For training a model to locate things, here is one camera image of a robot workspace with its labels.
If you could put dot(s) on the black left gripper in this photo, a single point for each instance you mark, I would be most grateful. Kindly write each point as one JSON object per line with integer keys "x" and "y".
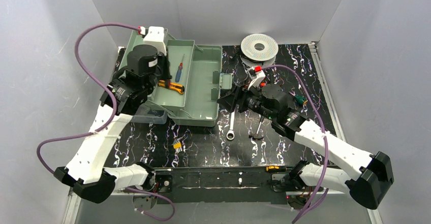
{"x": 161, "y": 69}

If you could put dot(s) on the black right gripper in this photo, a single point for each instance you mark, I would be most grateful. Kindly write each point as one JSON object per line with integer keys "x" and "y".
{"x": 238, "y": 98}

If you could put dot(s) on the orange utility knife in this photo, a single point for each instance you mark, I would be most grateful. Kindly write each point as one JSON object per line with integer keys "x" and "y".
{"x": 172, "y": 86}

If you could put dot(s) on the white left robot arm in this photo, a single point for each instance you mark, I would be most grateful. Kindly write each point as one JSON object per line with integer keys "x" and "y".
{"x": 86, "y": 174}

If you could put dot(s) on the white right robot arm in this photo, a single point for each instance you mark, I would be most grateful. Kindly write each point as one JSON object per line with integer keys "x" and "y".
{"x": 366, "y": 177}

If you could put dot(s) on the silver combination wrench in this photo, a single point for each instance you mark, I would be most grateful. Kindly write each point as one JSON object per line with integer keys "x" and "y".
{"x": 230, "y": 134}

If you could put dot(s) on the black marbled table mat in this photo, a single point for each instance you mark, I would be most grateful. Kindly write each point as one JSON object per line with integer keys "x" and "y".
{"x": 208, "y": 146}

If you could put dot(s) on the white filament spool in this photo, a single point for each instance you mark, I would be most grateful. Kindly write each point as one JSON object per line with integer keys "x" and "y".
{"x": 258, "y": 50}

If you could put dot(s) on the small yellow bit holder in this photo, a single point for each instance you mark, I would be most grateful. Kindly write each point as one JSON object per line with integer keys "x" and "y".
{"x": 178, "y": 147}

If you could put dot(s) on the yellow black screwdriver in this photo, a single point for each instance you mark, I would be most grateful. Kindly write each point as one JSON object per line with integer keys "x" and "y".
{"x": 275, "y": 169}

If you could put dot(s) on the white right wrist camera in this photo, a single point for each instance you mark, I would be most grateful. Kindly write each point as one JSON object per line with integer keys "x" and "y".
{"x": 256, "y": 75}

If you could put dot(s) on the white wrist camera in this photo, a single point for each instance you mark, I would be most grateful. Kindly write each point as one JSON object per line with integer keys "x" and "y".
{"x": 256, "y": 75}
{"x": 154, "y": 36}

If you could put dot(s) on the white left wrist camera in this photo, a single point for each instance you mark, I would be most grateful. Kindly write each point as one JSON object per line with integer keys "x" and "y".
{"x": 154, "y": 36}

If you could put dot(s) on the red handled pliers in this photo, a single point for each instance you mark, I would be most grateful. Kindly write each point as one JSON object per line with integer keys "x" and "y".
{"x": 255, "y": 135}

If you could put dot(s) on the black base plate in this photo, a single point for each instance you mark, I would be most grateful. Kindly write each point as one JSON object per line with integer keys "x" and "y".
{"x": 224, "y": 185}

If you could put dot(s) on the aluminium frame rail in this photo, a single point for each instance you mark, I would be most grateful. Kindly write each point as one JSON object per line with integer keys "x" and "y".
{"x": 131, "y": 207}

